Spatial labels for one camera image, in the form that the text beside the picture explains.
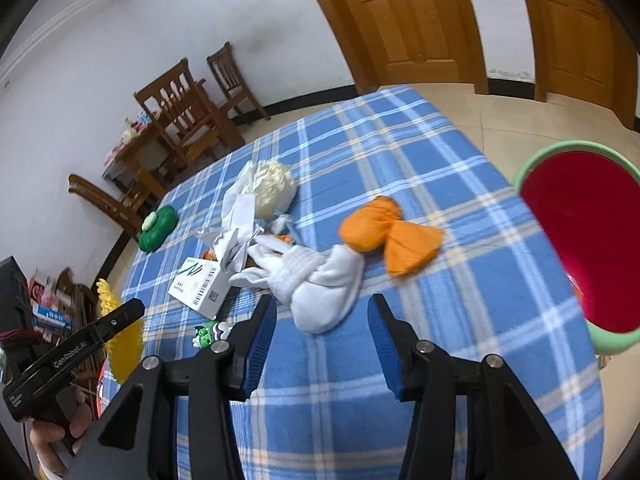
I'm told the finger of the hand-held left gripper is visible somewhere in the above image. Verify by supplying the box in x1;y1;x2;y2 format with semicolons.
92;298;146;348

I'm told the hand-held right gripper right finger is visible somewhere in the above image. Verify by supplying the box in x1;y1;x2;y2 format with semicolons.
367;294;583;480

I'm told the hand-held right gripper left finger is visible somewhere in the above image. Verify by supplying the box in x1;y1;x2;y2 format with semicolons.
62;294;278;480

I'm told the white medicine box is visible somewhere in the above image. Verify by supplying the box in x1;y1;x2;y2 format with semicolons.
167;255;236;320

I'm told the white sock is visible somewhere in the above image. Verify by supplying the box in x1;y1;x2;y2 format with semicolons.
227;235;363;335

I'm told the red round stool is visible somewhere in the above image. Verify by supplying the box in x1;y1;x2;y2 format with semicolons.
514;141;640;356

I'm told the person's left hand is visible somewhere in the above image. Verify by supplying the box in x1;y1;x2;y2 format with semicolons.
29;387;93;478

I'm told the yellow bumpy foam net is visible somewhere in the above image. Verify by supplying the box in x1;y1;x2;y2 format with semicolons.
96;278;146;386

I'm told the small panda figurine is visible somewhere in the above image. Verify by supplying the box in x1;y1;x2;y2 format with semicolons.
192;321;233;350

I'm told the cluttered wooden rack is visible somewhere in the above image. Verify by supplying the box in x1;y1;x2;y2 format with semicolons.
27;267;101;346

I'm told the green flower-shaped container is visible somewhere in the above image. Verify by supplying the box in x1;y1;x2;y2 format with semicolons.
138;205;180;253

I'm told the clear crumpled plastic wrapper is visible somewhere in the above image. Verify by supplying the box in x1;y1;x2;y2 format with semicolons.
200;227;263;281

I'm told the curved-back wooden chair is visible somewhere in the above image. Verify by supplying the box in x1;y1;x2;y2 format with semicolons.
68;174;151;241

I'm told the orange cloth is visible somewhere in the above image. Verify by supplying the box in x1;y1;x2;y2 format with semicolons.
339;196;445;277

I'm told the crumpled white paper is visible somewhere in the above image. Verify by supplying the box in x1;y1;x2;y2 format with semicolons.
220;161;266;241

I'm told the cream foam net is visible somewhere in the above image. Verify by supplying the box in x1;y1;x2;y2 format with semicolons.
247;159;298;220

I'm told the wooden dining table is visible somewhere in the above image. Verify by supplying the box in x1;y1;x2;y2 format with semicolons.
102;120;176;196

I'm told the blue plaid tablecloth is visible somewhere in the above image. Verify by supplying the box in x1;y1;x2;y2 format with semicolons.
95;85;606;480

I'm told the large wooden chair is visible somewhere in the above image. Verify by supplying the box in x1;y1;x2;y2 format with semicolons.
133;58;246;161

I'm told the small wooden chair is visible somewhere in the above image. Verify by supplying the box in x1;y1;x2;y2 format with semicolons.
206;42;272;123

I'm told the arched wooden door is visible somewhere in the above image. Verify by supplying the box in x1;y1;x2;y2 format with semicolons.
295;0;488;95

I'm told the panelled wooden door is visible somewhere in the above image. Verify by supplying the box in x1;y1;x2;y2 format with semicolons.
515;0;638;131

